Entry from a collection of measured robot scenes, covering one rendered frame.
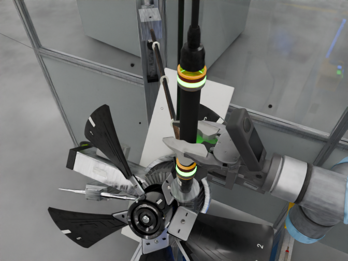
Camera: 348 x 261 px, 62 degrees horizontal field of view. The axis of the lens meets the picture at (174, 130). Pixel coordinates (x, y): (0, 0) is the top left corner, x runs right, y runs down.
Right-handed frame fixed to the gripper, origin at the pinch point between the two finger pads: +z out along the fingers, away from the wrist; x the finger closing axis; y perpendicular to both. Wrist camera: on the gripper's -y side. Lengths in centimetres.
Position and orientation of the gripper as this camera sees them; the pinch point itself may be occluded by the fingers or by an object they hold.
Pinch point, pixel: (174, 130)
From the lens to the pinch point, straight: 56.4
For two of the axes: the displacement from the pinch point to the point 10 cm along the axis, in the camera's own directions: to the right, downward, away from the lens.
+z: -9.1, -3.2, 2.7
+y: 0.0, 6.5, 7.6
